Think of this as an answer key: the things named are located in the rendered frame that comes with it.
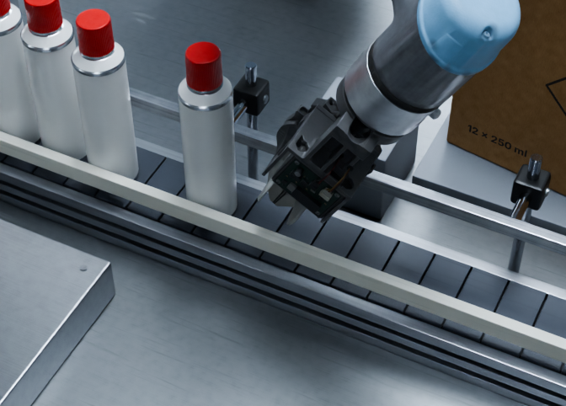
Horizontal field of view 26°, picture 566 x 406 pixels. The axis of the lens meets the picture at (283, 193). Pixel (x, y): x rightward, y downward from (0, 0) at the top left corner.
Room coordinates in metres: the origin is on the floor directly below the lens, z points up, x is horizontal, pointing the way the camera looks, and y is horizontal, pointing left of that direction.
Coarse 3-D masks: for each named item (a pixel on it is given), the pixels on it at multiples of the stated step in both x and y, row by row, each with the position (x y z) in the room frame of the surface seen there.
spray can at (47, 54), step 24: (24, 0) 0.94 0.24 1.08; (48, 0) 0.94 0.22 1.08; (48, 24) 0.93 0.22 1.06; (24, 48) 0.93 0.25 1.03; (48, 48) 0.92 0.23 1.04; (72, 48) 0.94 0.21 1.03; (48, 72) 0.92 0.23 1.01; (72, 72) 0.93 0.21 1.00; (48, 96) 0.92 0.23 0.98; (72, 96) 0.93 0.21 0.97; (48, 120) 0.92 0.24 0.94; (72, 120) 0.92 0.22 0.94; (48, 144) 0.92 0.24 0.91; (72, 144) 0.92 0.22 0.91
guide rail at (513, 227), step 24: (144, 96) 0.94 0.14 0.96; (264, 144) 0.87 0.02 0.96; (384, 192) 0.81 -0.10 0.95; (408, 192) 0.80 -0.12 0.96; (432, 192) 0.80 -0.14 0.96; (456, 216) 0.78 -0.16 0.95; (480, 216) 0.77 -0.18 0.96; (504, 216) 0.77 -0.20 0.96; (528, 240) 0.75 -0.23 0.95; (552, 240) 0.74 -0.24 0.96
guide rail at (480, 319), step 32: (32, 160) 0.91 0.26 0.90; (64, 160) 0.89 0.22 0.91; (128, 192) 0.86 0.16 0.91; (160, 192) 0.85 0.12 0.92; (224, 224) 0.81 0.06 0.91; (288, 256) 0.78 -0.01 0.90; (320, 256) 0.76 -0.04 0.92; (384, 288) 0.73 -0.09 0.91; (416, 288) 0.72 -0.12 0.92; (480, 320) 0.69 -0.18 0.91; (512, 320) 0.69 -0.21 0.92; (544, 352) 0.66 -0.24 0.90
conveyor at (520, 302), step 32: (0, 160) 0.93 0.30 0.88; (160, 160) 0.93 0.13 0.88; (96, 192) 0.88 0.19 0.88; (256, 192) 0.88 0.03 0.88; (192, 224) 0.84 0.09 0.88; (256, 224) 0.84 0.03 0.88; (320, 224) 0.84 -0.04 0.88; (352, 224) 0.84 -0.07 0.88; (256, 256) 0.79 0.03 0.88; (352, 256) 0.79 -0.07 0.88; (384, 256) 0.79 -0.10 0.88; (416, 256) 0.79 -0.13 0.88; (352, 288) 0.75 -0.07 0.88; (448, 288) 0.75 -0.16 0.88; (480, 288) 0.75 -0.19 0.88; (512, 288) 0.75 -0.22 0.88; (448, 320) 0.71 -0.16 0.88; (544, 320) 0.71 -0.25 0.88; (512, 352) 0.68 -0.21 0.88
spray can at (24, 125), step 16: (0, 0) 0.96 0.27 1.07; (0, 16) 0.95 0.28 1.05; (16, 16) 0.97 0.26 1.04; (0, 32) 0.94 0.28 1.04; (16, 32) 0.95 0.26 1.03; (0, 48) 0.94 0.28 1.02; (16, 48) 0.95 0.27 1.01; (0, 64) 0.94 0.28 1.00; (16, 64) 0.95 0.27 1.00; (0, 80) 0.94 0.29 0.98; (16, 80) 0.95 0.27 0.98; (0, 96) 0.94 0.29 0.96; (16, 96) 0.95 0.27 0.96; (32, 96) 0.96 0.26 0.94; (0, 112) 0.94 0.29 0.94; (16, 112) 0.94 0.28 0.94; (32, 112) 0.95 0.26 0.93; (0, 128) 0.95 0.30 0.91; (16, 128) 0.94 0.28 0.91; (32, 128) 0.95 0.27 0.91
